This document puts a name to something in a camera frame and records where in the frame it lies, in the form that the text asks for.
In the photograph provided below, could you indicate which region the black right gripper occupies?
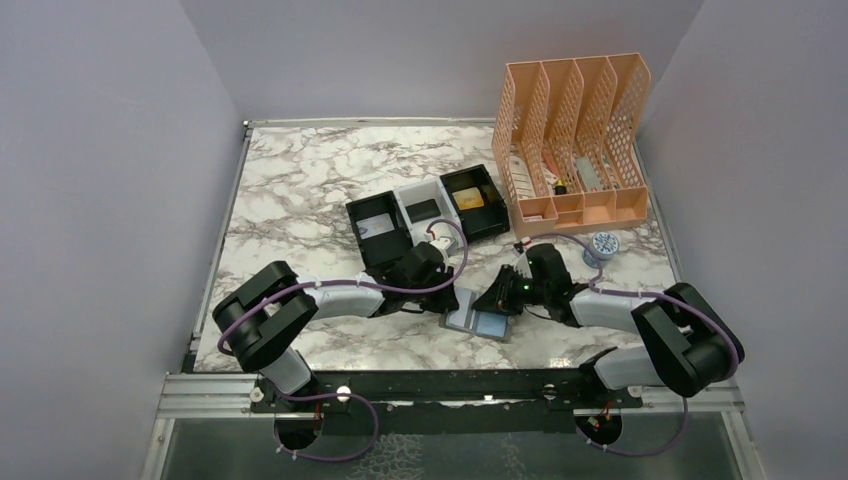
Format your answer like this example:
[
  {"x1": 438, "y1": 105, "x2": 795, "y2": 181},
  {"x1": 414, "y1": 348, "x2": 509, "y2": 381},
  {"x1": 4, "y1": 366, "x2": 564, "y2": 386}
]
[{"x1": 472, "y1": 264, "x2": 549, "y2": 316}]

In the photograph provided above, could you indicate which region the grey card holder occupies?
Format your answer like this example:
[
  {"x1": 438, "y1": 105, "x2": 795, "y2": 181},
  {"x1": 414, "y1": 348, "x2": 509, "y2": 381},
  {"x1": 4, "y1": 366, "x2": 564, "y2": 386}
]
[{"x1": 439, "y1": 287, "x2": 510, "y2": 341}]

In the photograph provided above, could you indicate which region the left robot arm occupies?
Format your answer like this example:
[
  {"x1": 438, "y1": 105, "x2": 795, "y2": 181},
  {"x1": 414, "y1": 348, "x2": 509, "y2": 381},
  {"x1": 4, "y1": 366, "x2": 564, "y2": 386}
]
[{"x1": 212, "y1": 242, "x2": 462, "y2": 411}]

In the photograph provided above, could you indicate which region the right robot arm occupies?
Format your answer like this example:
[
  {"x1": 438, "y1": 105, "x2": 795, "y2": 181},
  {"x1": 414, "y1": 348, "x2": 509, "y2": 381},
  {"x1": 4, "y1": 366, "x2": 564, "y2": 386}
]
[{"x1": 472, "y1": 243, "x2": 744, "y2": 407}]

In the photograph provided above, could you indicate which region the black card in white bin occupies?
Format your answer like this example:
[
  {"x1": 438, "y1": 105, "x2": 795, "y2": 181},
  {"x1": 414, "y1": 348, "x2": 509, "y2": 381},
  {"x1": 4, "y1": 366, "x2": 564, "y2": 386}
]
[{"x1": 405, "y1": 199, "x2": 441, "y2": 224}]

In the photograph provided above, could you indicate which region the gold card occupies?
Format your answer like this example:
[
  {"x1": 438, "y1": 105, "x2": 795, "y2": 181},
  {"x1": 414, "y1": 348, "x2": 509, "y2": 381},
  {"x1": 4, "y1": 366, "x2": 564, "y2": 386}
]
[{"x1": 452, "y1": 187, "x2": 485, "y2": 211}]

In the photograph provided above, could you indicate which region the black left bin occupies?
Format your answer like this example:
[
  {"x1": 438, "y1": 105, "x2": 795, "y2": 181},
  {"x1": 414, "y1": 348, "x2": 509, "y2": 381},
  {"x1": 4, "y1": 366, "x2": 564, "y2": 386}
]
[{"x1": 345, "y1": 191, "x2": 413, "y2": 269}]

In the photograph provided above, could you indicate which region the black bin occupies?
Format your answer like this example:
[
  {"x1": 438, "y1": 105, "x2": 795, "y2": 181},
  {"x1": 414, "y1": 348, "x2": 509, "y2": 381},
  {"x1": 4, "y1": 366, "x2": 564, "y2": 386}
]
[
  {"x1": 440, "y1": 164, "x2": 510, "y2": 243},
  {"x1": 345, "y1": 191, "x2": 413, "y2": 269}
]

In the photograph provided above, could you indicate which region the white middle bin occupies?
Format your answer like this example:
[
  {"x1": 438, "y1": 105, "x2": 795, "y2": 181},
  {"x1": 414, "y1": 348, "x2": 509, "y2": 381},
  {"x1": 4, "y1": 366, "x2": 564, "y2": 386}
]
[{"x1": 393, "y1": 177, "x2": 460, "y2": 245}]

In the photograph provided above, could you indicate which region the black right bin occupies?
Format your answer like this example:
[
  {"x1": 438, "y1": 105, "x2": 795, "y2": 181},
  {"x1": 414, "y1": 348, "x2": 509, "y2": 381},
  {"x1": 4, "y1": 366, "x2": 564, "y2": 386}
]
[{"x1": 440, "y1": 164, "x2": 510, "y2": 243}]

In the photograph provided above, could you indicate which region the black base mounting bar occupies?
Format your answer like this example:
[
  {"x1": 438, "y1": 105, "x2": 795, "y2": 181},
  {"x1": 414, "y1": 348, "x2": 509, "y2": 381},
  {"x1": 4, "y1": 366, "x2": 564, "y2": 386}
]
[{"x1": 249, "y1": 368, "x2": 642, "y2": 436}]

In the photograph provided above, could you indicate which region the white item in organizer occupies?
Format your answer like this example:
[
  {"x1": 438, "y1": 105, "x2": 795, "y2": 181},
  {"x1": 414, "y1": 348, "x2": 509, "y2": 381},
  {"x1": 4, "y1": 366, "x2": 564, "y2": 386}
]
[{"x1": 509, "y1": 152, "x2": 536, "y2": 199}]

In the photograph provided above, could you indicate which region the blue white tape roll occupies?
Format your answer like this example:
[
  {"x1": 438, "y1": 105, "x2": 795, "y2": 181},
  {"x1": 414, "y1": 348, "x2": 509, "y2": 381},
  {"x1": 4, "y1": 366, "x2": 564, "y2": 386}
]
[{"x1": 582, "y1": 232, "x2": 620, "y2": 269}]

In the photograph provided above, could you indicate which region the black yellow marker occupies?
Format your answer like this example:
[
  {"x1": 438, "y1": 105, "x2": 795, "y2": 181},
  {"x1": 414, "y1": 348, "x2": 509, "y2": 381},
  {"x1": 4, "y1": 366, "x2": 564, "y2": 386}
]
[{"x1": 552, "y1": 179, "x2": 568, "y2": 195}]

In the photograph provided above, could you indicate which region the grey item in organizer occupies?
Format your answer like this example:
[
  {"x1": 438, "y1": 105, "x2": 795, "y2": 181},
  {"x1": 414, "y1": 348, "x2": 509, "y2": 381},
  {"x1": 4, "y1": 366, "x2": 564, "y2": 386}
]
[{"x1": 575, "y1": 157, "x2": 604, "y2": 192}]

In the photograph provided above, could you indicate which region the peach file organizer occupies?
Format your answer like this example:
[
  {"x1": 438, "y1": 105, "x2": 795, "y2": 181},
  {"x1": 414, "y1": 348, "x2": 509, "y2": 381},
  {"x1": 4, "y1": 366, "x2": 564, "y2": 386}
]
[{"x1": 492, "y1": 53, "x2": 652, "y2": 237}]

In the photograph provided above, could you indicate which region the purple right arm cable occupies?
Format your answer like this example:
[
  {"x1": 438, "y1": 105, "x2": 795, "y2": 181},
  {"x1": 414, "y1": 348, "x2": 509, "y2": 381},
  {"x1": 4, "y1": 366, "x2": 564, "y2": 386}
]
[{"x1": 513, "y1": 233, "x2": 742, "y2": 458}]

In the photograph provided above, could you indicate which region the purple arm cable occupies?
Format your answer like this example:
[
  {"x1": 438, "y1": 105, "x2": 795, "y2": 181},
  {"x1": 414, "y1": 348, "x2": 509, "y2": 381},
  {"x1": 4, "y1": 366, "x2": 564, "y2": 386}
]
[
  {"x1": 216, "y1": 219, "x2": 470, "y2": 463},
  {"x1": 513, "y1": 233, "x2": 742, "y2": 458}
]

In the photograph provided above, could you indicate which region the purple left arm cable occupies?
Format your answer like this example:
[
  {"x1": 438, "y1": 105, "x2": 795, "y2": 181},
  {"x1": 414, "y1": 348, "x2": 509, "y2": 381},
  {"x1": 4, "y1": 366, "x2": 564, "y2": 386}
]
[{"x1": 216, "y1": 219, "x2": 470, "y2": 463}]

